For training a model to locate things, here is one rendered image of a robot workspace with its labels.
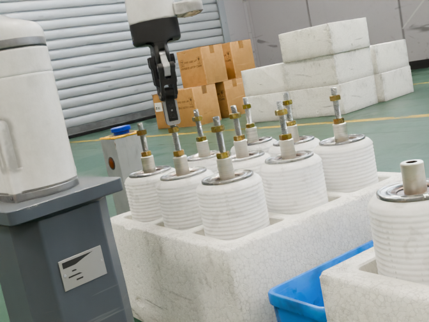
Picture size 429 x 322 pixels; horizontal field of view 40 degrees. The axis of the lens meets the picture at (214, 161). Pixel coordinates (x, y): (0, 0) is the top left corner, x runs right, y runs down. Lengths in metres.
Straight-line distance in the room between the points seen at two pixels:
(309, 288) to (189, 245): 0.17
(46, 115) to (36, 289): 0.20
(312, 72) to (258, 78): 0.46
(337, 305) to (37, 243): 0.33
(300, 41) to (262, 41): 4.27
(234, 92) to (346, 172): 3.98
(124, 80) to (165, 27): 5.73
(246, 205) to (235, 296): 0.12
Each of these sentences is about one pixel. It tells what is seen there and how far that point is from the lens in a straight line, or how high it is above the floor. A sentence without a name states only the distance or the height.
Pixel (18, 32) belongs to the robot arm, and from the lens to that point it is 0.71.
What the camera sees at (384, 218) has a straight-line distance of 0.59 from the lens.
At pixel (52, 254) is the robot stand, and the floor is 0.24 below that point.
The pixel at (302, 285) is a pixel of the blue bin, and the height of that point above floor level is 0.11.
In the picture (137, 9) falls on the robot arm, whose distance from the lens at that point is 0.90.
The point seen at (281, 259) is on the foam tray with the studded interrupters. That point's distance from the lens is 0.82.
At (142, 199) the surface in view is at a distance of 1.01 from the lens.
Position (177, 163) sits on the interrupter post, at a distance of 0.93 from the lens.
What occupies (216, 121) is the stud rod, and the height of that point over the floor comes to 0.33.
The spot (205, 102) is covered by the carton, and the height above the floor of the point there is 0.17.
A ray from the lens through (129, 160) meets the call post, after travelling 1.18.
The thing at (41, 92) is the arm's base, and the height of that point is 0.42.
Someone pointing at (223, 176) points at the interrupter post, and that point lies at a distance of 0.83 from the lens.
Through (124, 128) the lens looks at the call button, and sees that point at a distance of 1.19.
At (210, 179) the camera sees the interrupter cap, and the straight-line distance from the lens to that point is 0.85.
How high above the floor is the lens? 0.41
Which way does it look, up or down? 9 degrees down
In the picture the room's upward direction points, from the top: 11 degrees counter-clockwise
